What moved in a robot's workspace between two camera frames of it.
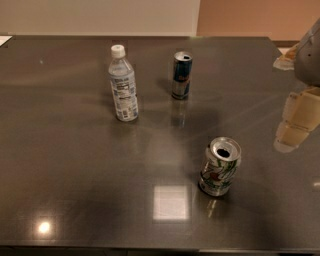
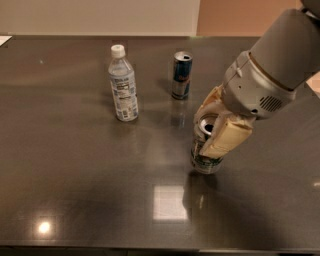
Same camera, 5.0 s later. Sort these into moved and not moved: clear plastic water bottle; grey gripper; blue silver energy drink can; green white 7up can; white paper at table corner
Moved: green white 7up can; grey gripper
Not moved: clear plastic water bottle; blue silver energy drink can; white paper at table corner
